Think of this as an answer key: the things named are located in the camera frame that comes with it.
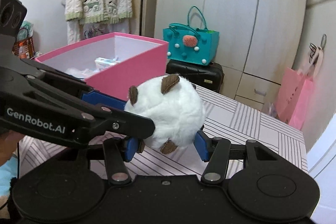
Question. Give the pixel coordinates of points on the white round plush toy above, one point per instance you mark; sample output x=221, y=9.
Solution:
x=175, y=107

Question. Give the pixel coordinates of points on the striped pink table cloth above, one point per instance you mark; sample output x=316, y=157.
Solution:
x=226, y=118

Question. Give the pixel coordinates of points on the beige wardrobe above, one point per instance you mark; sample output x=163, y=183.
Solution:
x=258, y=40

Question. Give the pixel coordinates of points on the pink storage box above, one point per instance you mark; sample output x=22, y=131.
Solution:
x=138, y=58

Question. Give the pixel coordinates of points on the teal felt tote bag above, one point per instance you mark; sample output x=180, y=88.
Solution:
x=191, y=45

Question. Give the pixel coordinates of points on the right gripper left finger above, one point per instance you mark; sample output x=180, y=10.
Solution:
x=117, y=151

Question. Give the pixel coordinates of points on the black suitcase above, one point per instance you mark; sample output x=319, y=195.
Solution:
x=207, y=76

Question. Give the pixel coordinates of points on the person's left hand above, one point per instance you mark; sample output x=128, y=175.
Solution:
x=8, y=145

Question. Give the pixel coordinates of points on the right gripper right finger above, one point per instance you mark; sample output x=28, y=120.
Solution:
x=216, y=153

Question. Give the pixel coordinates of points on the white tissue pack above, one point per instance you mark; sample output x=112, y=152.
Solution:
x=103, y=63

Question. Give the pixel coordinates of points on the wooden shelf with clutter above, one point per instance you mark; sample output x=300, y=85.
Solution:
x=25, y=40

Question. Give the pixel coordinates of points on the pink paper shopping bag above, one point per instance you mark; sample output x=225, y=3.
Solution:
x=296, y=90

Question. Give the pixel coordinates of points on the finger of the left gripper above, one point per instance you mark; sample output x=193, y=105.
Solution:
x=97, y=98
x=126, y=125

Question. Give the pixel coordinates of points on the white mesh bath puff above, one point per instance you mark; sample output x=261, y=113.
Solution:
x=81, y=74

